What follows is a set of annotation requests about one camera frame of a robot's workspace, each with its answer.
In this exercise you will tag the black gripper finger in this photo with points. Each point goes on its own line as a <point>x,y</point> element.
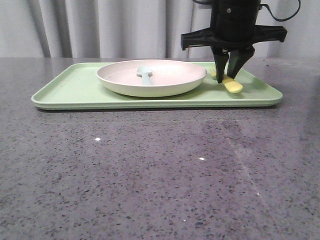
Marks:
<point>237,59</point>
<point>221,56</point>

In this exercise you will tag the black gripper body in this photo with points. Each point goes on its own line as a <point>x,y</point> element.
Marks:
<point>233,26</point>

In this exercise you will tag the yellow plastic fork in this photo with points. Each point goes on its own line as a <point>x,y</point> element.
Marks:
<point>231,85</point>

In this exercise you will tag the pale pink round plate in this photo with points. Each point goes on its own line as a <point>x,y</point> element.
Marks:
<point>168,78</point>

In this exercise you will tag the light blue plastic spoon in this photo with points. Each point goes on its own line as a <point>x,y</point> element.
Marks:
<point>144,72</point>

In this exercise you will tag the light green plastic tray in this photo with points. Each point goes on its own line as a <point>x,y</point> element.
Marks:
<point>78,88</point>

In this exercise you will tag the grey curtain backdrop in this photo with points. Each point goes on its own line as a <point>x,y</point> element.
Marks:
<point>100,28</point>

